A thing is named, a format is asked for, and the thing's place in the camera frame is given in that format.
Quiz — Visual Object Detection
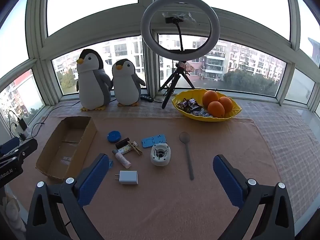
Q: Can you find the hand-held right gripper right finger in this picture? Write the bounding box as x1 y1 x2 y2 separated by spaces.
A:
212 154 295 240

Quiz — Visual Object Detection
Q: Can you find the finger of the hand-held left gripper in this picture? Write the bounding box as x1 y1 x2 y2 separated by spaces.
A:
0 137 20 155
0 138 38 165

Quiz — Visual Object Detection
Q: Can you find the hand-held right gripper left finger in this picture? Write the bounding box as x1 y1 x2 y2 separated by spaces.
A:
26 153 110 240

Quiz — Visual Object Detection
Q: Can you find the white wall charger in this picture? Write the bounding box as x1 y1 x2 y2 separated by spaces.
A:
114 170 138 185

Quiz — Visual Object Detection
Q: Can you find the white tube with grey cap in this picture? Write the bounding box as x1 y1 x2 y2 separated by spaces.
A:
112 149 132 169

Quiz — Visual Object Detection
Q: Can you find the brown cardboard box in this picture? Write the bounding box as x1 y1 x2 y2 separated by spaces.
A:
35 116 98 183

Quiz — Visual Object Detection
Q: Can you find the patterned white lighter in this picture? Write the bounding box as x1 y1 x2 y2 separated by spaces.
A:
117 145 133 155

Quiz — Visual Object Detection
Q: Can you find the grey plastic spoon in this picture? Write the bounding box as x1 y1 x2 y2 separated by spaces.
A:
179 131 195 180

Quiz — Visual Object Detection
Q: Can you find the white plug-in mosquito repeller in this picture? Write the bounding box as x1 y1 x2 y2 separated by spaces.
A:
150 143 172 167

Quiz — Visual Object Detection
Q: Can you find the white power strip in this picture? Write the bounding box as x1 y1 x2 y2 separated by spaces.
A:
14 127 33 140

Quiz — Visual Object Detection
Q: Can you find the white fluffy cloth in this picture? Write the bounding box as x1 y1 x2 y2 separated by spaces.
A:
0 195 27 233

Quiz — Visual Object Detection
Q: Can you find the blue round case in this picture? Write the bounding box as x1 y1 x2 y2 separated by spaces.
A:
107 130 121 143

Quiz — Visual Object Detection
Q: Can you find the wooden clothespin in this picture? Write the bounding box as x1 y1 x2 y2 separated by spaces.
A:
127 140 143 156

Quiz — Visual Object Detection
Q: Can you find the yellow leaf-shaped bowl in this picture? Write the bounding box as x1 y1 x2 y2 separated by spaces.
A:
172 88 242 123

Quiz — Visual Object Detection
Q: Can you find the orange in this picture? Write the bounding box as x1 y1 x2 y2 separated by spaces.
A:
202 90 219 108
217 96 233 114
207 101 225 118

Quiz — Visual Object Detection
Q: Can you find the checked tablecloth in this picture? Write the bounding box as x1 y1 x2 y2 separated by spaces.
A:
50 97 320 240

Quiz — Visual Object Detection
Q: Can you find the pile of wrapped candies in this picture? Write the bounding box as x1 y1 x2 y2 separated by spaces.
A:
177 97 214 118

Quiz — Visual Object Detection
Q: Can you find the large penguin plush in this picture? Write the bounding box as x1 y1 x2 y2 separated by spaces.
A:
76 49 112 111

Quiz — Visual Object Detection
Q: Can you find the small penguin plush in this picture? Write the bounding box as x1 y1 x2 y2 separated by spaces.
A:
111 59 146 107

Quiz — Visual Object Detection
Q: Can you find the black tripod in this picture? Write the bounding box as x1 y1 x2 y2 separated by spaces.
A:
158 60 195 109

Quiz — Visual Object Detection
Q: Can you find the black power bank cable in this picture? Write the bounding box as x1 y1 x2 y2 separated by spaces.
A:
7 110 21 132

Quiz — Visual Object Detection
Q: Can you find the long black cable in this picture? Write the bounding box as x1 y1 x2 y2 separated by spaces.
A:
31 102 80 138

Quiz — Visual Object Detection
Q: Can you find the white window frame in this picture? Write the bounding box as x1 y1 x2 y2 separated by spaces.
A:
0 0 320 120

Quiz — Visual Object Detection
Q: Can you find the white ring light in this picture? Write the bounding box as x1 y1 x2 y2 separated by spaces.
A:
140 0 221 62

